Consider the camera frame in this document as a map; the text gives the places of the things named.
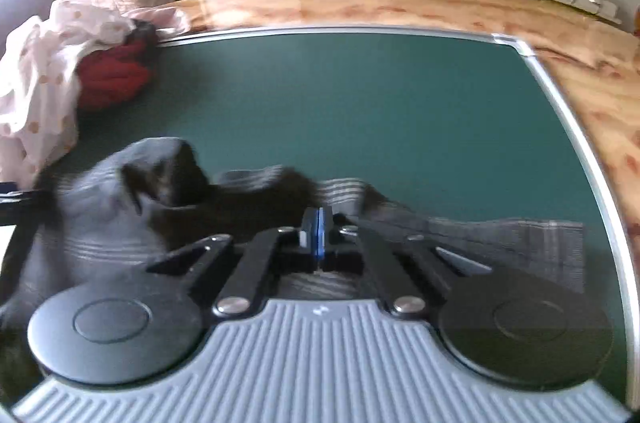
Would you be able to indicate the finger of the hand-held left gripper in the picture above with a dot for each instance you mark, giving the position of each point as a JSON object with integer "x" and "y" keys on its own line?
{"x": 25, "y": 198}

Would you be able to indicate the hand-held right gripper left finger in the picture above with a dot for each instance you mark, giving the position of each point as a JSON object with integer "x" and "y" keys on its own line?
{"x": 310, "y": 228}

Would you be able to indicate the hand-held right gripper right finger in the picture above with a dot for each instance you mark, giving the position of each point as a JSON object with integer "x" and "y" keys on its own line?
{"x": 324, "y": 228}

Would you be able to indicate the dark grey plaid garment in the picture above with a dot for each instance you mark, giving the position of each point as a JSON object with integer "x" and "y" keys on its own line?
{"x": 100, "y": 213}

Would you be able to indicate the white polka dot garment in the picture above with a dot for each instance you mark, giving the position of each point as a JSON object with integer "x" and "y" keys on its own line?
{"x": 40, "y": 78}

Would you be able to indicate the green framed table board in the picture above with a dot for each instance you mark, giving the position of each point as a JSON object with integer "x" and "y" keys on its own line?
{"x": 350, "y": 103}

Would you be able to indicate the red garment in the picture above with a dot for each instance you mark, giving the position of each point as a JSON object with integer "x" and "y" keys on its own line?
{"x": 112, "y": 78}

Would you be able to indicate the black garment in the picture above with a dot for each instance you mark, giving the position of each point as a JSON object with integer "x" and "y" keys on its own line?
{"x": 142, "y": 34}

